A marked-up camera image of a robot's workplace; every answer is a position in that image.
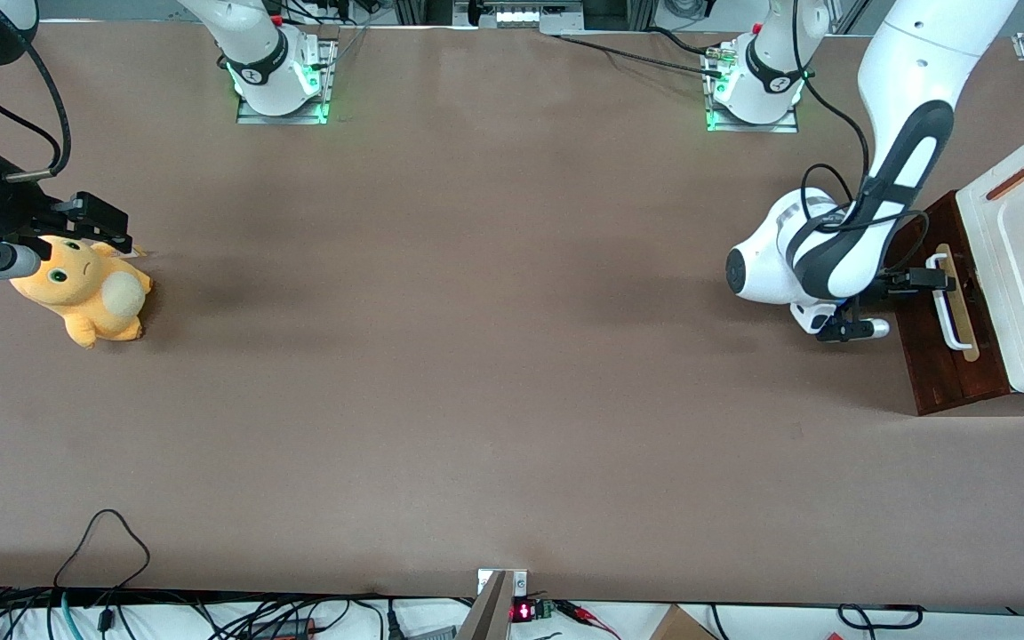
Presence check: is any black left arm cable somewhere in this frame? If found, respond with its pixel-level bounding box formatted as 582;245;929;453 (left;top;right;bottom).
788;0;932;268

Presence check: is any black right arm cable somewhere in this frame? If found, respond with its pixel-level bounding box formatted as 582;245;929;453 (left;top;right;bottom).
0;40;74;184

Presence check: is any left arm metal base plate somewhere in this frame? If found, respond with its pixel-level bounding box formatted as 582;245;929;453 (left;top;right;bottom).
705;40;800;134

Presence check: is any black power adapter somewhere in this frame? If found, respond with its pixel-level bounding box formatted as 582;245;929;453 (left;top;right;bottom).
249;617;318;640

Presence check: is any thin black table cable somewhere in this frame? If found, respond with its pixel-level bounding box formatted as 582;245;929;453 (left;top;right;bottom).
552;34;732;79

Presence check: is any thick black table cable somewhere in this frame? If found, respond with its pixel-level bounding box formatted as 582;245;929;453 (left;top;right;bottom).
648;27;719;58

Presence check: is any brown cardboard piece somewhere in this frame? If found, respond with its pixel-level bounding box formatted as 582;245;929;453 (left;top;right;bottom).
648;604;720;640

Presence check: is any black flat looped cable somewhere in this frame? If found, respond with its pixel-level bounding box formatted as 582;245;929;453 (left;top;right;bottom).
836;602;925;633

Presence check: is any aluminium frame with light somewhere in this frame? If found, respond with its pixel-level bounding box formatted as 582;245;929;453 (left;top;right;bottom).
392;0;660;35

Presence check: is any left arm gripper black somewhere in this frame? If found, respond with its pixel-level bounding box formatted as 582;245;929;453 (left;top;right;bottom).
866;265;958;314

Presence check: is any right arm gripper black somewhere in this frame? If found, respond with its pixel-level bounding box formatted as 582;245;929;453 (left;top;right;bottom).
0;158;135;255

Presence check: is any brown cabinet lid handle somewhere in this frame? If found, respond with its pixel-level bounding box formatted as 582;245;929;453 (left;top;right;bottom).
985;156;1024;203

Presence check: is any orange plush toy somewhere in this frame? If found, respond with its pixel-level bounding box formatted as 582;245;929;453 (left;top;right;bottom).
10;235;155;349

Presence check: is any red clip lead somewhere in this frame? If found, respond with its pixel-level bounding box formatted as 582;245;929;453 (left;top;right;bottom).
556;601;622;640

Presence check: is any dark wooden drawer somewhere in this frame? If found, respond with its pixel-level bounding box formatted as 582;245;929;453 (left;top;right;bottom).
882;190;1012;412

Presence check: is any grey camera mount bar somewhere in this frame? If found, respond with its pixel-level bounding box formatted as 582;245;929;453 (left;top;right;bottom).
453;571;514;640

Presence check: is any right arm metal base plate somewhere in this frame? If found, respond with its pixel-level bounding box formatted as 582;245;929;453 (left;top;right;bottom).
236;36;337;125

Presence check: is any white drawer handle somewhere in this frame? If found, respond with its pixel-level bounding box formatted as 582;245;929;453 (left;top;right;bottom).
925;253;973;350

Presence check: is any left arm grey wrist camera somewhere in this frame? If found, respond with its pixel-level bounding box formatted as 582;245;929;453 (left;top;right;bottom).
816;317;892;344

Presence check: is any silver camera mount bracket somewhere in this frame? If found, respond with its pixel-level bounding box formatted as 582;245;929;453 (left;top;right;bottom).
476;569;530;599

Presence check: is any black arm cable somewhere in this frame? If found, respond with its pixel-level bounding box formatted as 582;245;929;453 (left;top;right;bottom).
0;40;74;184
788;0;932;268

